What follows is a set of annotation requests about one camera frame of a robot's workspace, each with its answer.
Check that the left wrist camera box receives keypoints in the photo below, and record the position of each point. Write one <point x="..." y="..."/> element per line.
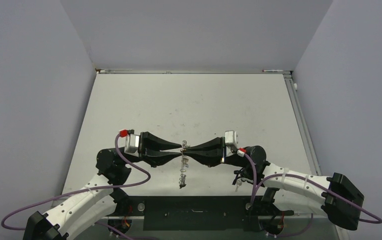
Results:
<point x="132" y="141"/>

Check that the aluminium table frame rail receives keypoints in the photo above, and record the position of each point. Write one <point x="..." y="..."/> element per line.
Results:
<point x="298" y="106"/>

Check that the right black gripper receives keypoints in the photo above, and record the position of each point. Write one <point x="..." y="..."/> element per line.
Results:
<point x="216" y="145"/>

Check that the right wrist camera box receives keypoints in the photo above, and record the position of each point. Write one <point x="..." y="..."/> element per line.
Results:
<point x="231" y="144"/>

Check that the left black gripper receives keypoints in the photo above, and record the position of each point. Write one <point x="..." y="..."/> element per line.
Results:
<point x="148" y="143"/>

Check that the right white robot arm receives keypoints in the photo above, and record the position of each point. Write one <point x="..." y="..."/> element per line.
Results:
<point x="335" y="197"/>

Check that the black tag key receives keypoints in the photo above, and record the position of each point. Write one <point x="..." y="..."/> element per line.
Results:
<point x="238" y="184"/>

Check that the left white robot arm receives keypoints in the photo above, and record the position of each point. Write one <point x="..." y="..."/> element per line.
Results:
<point x="104" y="194"/>

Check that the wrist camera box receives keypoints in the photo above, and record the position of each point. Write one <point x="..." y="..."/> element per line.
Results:
<point x="132" y="141"/>
<point x="231" y="144"/>

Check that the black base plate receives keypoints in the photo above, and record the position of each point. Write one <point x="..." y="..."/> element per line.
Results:
<point x="196" y="213"/>

